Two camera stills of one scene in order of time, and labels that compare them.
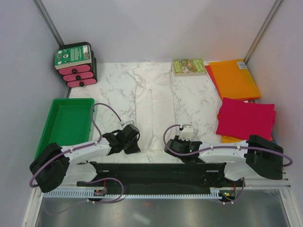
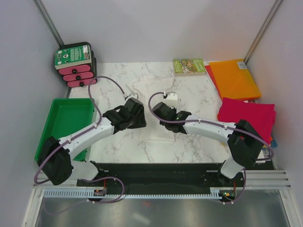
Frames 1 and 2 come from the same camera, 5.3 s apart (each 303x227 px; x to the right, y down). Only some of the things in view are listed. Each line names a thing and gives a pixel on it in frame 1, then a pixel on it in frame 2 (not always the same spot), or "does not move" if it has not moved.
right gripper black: [176, 139] to [174, 109]
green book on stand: [73, 56] does not move
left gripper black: [135, 149] to [141, 122]
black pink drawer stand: [80, 75] does not move
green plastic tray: [68, 123] does not move
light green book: [189, 67] does not move
